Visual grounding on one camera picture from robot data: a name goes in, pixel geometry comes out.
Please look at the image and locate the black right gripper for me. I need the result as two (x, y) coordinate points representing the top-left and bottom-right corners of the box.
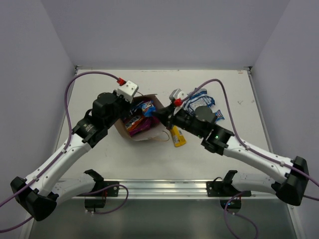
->
(153, 102), (205, 139)

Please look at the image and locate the light blue snack bar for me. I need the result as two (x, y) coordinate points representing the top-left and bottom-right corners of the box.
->
(137, 100), (156, 117)

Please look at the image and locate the brown paper bag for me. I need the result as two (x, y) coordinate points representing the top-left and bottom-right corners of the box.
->
(115, 94), (165, 141)

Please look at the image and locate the yellow snack packet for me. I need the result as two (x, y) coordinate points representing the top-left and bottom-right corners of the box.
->
(170, 126), (186, 147)

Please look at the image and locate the blue white snack bag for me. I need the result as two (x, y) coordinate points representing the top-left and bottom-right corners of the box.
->
(183, 88), (215, 115)

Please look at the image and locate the blue candy packet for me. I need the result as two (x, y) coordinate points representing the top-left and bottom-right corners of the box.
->
(215, 110), (225, 121)

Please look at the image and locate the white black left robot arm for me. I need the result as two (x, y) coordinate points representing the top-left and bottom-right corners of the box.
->
(10, 90), (134, 221)

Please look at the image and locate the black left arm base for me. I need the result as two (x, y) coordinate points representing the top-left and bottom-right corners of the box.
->
(84, 181), (119, 211)

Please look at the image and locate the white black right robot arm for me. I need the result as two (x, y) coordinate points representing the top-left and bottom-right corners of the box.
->
(153, 105), (309, 206)

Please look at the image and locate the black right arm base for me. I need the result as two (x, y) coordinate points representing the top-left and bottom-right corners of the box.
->
(206, 170), (252, 212)

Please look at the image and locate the small magenta snack packet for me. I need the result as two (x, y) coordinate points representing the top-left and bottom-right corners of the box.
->
(128, 117), (153, 137)

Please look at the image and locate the orange snack packet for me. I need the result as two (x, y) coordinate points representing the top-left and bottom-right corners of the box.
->
(125, 115), (145, 131)

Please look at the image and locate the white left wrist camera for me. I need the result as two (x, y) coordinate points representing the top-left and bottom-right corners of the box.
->
(116, 78), (139, 103)

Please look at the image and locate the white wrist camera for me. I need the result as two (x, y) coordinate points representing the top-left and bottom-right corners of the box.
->
(116, 78), (139, 103)
(169, 88), (187, 107)

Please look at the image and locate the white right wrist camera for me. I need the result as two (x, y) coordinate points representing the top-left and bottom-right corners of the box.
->
(169, 88), (187, 107)

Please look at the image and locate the aluminium mounting rail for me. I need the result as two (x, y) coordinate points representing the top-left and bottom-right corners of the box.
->
(72, 179), (282, 200)

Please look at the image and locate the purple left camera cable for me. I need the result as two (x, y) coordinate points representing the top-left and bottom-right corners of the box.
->
(0, 71), (125, 231)

